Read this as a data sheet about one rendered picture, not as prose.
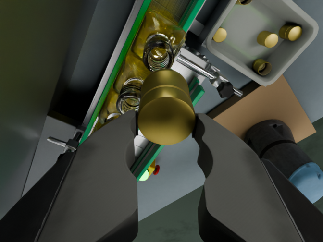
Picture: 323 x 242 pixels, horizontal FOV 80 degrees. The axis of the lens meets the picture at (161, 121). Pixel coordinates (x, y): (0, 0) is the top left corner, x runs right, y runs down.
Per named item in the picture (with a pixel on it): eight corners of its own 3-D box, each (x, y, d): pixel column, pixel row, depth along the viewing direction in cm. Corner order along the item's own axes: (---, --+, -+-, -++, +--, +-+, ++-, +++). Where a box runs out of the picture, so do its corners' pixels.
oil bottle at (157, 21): (151, 4, 38) (147, 8, 20) (176, 19, 40) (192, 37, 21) (139, 31, 41) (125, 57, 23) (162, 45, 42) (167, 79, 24)
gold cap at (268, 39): (273, 35, 52) (281, 38, 48) (263, 47, 53) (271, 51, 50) (263, 27, 51) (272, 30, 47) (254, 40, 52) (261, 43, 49)
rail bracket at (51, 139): (64, 114, 51) (38, 147, 40) (89, 125, 53) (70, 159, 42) (60, 126, 53) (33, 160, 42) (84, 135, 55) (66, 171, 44)
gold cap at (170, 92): (141, 66, 14) (134, 93, 10) (191, 69, 14) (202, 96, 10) (141, 110, 16) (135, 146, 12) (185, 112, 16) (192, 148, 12)
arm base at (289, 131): (296, 137, 67) (316, 156, 59) (258, 160, 73) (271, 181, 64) (274, 111, 61) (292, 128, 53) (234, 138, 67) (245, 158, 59)
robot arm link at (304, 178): (305, 162, 60) (340, 200, 48) (262, 178, 64) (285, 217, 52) (297, 135, 54) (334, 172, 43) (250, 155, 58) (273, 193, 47)
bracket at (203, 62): (178, 37, 47) (181, 42, 42) (209, 57, 50) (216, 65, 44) (171, 50, 49) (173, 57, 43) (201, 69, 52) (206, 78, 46)
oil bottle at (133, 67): (138, 31, 41) (124, 58, 23) (162, 45, 42) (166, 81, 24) (127, 55, 43) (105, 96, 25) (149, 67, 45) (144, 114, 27)
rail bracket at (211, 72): (174, 39, 41) (180, 53, 30) (234, 77, 46) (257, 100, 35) (167, 51, 42) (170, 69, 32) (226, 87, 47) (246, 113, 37)
